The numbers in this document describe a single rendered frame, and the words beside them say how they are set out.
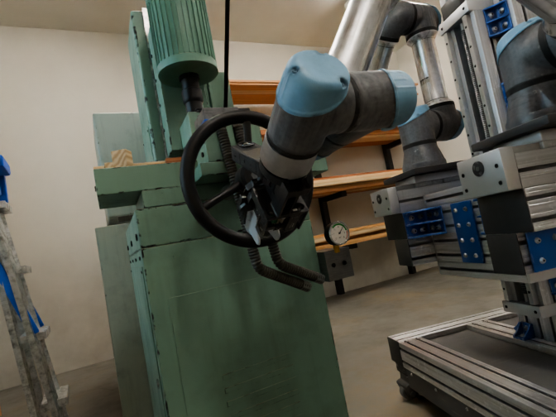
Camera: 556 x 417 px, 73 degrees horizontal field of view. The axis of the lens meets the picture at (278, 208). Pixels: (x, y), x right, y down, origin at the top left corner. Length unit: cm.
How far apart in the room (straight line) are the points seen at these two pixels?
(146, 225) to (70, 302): 246
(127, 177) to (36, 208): 249
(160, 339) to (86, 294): 243
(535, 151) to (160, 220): 82
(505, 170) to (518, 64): 28
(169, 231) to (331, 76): 59
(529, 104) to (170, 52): 90
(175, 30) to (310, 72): 79
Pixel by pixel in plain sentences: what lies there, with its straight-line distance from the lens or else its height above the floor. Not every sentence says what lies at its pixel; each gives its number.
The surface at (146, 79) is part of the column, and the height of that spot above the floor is 127.
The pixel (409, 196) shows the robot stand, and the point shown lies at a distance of 133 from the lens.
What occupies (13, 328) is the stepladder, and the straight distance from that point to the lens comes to 161.
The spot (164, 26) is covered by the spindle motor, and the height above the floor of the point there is 132.
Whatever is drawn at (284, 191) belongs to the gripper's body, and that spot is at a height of 74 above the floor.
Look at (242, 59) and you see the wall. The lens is 408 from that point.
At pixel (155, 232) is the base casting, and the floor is 74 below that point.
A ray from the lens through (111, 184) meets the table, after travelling 90.
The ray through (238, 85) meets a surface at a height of 200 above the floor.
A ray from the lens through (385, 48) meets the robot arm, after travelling 160.
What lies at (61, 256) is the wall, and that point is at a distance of 332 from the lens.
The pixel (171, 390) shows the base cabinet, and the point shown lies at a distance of 93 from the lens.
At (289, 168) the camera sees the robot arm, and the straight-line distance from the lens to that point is 49.
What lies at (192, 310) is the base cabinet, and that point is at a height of 55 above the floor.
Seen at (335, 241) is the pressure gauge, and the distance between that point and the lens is 98.
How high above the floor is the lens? 68
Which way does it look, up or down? 4 degrees up
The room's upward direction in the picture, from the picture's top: 11 degrees counter-clockwise
